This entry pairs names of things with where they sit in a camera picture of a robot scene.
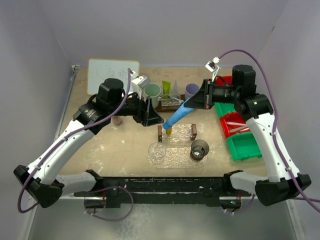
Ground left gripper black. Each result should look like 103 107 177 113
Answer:
109 89 164 126

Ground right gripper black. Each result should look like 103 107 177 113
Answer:
185 78 241 109

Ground purple plastic cup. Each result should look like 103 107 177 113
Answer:
184 83 200 100

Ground grey toothbrush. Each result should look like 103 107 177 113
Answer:
158 96 178 102

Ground blue toothpaste tube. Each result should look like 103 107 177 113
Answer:
162 98 195 130

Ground yellow toothpaste tube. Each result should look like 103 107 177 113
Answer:
165 128 172 135

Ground clear acrylic toothbrush holder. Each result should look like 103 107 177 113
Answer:
159 101 181 110

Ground white grey toothpaste tube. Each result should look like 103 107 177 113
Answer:
172 80 180 98

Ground green plastic cup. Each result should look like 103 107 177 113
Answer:
143 83 162 108

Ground clear jar brown lid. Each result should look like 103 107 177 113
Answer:
157 124 198 144

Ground clear plastic cup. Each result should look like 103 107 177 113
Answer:
148 142 167 164

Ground dark smoked plastic cup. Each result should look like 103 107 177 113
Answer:
190 139 210 161

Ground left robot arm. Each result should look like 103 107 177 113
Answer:
13 78 164 208

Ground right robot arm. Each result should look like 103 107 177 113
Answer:
185 64 312 206

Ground dark wooden oval tray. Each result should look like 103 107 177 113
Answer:
155 94 186 112

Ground pink white toothbrush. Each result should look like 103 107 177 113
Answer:
226 121 246 126

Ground red bin far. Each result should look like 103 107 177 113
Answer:
215 75 232 86

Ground pink cap bottle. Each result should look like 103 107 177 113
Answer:
111 116 123 126

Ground textured clear oval mat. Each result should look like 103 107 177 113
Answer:
148 145 208 169

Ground green bin cups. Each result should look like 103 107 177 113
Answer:
226 132 262 162

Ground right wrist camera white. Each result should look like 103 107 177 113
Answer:
205 56 221 82

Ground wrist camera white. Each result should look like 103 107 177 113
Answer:
205 56 221 82
130 70 151 99

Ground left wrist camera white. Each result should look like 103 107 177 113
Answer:
130 70 151 99

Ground small whiteboard wooden frame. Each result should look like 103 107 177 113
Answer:
86 58 140 96

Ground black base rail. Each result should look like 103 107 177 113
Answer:
74 176 251 208

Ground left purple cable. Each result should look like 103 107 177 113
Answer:
17 67 135 214

